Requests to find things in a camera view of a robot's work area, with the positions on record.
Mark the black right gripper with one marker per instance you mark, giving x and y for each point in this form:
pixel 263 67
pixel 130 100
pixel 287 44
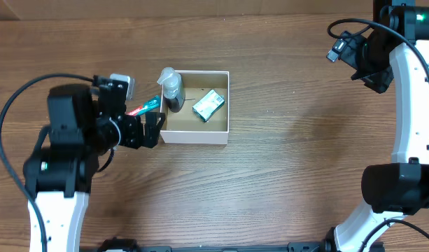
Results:
pixel 379 79

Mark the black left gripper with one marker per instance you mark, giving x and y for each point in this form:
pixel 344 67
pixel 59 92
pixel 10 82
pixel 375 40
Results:
pixel 134 138

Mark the Colgate toothpaste tube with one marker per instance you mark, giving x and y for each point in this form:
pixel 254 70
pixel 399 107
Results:
pixel 148 106

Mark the green white soap box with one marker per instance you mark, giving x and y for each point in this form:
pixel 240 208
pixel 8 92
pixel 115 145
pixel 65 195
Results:
pixel 208 105

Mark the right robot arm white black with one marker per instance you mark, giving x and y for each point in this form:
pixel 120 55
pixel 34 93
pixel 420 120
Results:
pixel 393 191

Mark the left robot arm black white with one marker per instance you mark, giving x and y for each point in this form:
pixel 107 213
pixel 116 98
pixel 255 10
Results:
pixel 86 121

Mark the clear pump bottle dark liquid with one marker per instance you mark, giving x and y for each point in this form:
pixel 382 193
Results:
pixel 172 89

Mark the white cardboard box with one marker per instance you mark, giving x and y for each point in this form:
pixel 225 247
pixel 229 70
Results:
pixel 185 127

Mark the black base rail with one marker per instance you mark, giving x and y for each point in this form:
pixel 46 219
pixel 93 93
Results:
pixel 115 244

